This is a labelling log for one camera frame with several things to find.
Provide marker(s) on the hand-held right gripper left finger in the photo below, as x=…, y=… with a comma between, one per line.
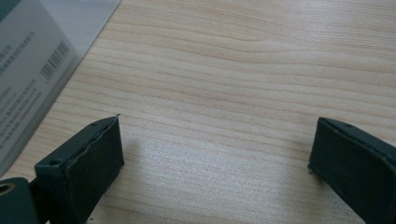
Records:
x=81, y=174

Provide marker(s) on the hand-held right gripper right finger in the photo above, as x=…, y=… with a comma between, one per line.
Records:
x=355, y=165

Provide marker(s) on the grey printed package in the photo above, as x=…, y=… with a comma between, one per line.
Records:
x=28, y=62

